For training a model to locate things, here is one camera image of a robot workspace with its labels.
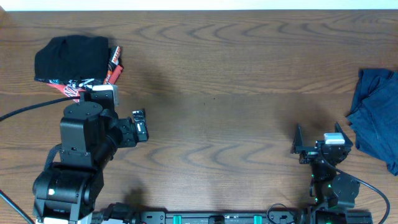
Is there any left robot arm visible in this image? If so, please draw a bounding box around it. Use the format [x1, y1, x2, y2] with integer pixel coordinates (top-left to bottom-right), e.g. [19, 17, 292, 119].
[32, 101, 149, 223]

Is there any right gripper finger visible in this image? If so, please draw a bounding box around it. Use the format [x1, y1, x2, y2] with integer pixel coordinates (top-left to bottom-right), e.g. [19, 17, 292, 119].
[291, 124, 303, 153]
[335, 122, 353, 148]

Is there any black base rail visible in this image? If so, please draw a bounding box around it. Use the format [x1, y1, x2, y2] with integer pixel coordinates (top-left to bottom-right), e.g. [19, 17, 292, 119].
[93, 202, 373, 224]

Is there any folded red printed shirt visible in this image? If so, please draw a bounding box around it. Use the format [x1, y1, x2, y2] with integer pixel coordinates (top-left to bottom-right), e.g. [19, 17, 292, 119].
[48, 65, 123, 97]

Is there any navy blue crumpled garment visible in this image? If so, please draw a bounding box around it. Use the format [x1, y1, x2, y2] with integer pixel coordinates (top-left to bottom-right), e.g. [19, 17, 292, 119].
[347, 68, 397, 176]

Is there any folded black printed shirt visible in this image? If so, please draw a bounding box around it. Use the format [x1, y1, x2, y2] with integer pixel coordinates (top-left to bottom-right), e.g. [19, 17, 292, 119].
[34, 46, 123, 89]

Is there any black Hydrogen t-shirt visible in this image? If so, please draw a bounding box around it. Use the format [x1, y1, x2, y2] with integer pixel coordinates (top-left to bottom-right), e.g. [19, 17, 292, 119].
[34, 35, 109, 82]

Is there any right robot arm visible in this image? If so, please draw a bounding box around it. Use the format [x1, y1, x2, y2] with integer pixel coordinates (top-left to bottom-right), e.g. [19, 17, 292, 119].
[292, 123, 360, 223]

